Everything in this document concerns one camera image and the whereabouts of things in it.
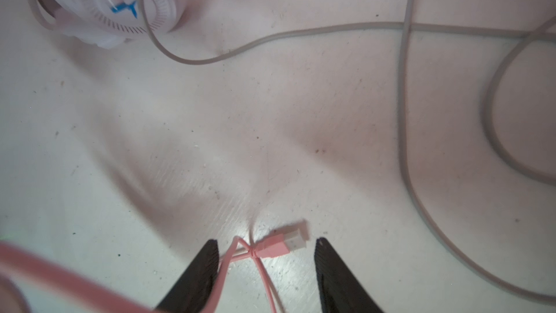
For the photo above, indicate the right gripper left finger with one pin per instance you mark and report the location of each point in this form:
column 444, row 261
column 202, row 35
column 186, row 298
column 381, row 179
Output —
column 193, row 288

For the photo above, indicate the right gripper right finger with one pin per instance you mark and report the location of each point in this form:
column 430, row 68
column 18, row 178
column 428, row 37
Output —
column 339, row 289

